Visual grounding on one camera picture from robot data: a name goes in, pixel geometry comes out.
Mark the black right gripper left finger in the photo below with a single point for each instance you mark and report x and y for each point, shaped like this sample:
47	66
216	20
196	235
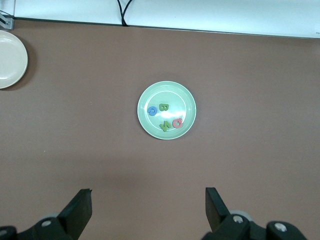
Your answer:
72	220

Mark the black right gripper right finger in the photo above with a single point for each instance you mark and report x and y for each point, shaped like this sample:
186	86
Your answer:
225	225

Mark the red capital letter Q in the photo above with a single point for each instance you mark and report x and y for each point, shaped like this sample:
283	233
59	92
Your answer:
177	123

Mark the green capital letter N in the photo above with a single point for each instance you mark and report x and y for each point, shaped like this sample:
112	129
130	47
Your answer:
165	126

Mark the green capital letter B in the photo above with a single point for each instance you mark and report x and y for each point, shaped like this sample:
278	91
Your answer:
163	107

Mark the blue capital letter C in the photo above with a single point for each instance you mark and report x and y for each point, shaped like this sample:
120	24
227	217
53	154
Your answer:
152	111

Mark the brown table cover mat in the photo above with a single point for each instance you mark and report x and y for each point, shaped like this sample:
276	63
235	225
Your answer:
75	150

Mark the light green plate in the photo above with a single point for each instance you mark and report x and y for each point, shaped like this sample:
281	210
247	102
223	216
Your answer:
175	100

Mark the beige plate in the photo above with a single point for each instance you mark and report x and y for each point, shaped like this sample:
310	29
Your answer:
10	60

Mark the grey camera stand bracket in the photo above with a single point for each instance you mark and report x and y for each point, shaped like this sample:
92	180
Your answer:
7	23

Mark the white table edge rail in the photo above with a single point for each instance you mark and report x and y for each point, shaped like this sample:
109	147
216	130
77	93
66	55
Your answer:
200	15

